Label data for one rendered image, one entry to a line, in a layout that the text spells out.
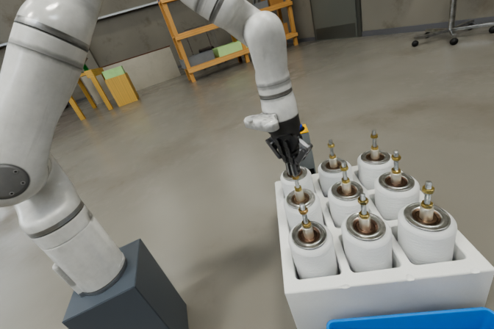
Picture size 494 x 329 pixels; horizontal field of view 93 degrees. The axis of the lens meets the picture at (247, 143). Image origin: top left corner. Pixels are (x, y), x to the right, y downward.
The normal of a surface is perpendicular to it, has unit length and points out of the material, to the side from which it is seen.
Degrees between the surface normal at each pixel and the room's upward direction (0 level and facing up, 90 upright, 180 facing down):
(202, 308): 0
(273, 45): 106
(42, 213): 19
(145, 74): 90
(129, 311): 90
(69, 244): 90
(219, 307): 0
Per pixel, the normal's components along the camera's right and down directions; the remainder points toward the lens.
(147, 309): 0.33, 0.34
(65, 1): 0.59, -0.32
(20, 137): 0.59, 0.19
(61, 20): 0.71, -0.01
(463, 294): -0.05, 0.46
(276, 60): 0.28, 0.55
